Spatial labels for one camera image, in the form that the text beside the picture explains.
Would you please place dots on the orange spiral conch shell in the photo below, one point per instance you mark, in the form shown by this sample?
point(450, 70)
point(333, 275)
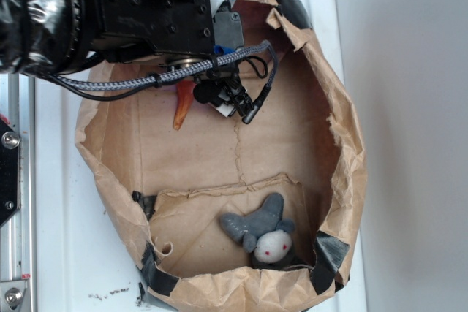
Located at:
point(184, 91)

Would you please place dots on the black wrapped robot arm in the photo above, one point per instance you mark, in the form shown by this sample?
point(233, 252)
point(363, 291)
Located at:
point(50, 39)

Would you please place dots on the aluminium frame rail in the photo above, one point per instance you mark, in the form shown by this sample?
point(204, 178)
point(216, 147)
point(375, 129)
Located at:
point(18, 243)

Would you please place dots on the black mounting bracket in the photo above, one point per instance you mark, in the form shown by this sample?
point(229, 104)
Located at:
point(10, 171)

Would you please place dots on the brown paper bag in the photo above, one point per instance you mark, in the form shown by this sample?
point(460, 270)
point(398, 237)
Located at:
point(165, 189)

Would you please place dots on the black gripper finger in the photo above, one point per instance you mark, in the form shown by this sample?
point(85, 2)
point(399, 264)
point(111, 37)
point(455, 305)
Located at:
point(222, 89)

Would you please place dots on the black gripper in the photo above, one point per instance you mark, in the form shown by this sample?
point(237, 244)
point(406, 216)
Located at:
point(133, 29)

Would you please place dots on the white plastic tray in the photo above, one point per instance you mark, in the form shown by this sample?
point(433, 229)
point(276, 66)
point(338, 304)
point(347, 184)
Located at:
point(82, 265)

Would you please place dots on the grey camera module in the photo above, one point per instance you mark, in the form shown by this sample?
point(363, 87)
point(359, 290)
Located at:
point(228, 30)

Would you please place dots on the grey plush mouse toy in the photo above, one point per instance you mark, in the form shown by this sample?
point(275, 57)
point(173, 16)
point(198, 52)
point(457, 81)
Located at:
point(264, 233)

